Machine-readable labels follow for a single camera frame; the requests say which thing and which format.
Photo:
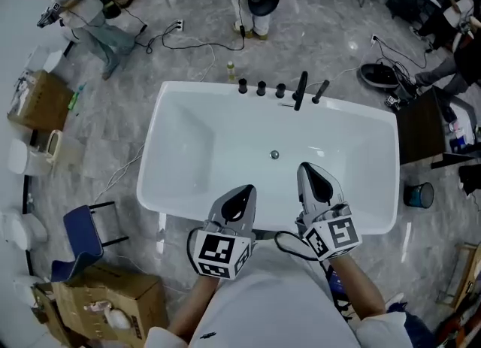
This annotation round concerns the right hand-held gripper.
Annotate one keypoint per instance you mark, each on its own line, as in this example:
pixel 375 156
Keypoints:
pixel 334 237

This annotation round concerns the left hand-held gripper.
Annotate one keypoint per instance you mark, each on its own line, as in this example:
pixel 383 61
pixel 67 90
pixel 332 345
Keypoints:
pixel 218 252

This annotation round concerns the round metal bathtub drain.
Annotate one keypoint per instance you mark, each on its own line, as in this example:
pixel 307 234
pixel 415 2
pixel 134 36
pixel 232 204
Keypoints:
pixel 274 154

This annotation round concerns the person's right forearm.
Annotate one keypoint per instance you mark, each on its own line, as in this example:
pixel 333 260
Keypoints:
pixel 357 286

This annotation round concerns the person's left forearm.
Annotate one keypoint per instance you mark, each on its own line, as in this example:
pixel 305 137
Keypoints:
pixel 191 309

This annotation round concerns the white bathtub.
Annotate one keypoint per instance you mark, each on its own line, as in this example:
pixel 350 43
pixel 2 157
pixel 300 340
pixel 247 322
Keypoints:
pixel 225 143

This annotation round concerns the person's white shirt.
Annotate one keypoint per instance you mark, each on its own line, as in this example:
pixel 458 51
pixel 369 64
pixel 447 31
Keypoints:
pixel 270 301

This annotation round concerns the blue trash bin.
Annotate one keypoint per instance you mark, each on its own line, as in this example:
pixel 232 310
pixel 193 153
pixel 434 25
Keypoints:
pixel 419 194

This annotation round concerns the metal overflow plate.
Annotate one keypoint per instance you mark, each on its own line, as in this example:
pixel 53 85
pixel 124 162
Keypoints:
pixel 286 105

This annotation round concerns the black hand shower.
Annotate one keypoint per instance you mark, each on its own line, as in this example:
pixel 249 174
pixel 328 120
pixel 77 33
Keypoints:
pixel 320 91

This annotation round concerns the black faucet spout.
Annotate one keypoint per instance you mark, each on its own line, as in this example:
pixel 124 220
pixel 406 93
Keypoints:
pixel 300 89

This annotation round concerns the black tap knob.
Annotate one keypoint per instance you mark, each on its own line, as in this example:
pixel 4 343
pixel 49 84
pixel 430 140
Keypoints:
pixel 261 88
pixel 280 91
pixel 242 86

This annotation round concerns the dark brown cabinet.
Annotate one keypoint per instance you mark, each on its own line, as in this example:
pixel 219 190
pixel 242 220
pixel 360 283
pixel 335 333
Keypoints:
pixel 421 124

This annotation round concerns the brown cardboard box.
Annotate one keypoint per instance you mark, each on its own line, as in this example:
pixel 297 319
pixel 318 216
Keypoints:
pixel 41 102
pixel 124 290

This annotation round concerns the yellow-green drink bottle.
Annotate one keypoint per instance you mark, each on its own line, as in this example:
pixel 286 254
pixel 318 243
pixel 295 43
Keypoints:
pixel 230 71

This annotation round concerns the blue chair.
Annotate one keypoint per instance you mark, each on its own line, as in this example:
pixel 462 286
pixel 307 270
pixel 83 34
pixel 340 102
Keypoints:
pixel 80 233

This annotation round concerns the white plastic packet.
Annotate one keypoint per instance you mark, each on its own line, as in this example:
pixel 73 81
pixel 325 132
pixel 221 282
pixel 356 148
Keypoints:
pixel 118 318

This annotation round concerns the white power strip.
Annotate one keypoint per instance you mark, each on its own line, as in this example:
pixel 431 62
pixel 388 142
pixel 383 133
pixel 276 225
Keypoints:
pixel 374 38
pixel 179 25

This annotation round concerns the beige trash bin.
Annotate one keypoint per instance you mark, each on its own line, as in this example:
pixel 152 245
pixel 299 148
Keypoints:
pixel 55 134

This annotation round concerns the green bottle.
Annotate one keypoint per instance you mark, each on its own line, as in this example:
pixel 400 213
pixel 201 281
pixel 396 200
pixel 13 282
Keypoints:
pixel 75 99

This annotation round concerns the wooden frame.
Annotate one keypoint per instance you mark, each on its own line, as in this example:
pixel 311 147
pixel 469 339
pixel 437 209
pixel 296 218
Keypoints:
pixel 466 275

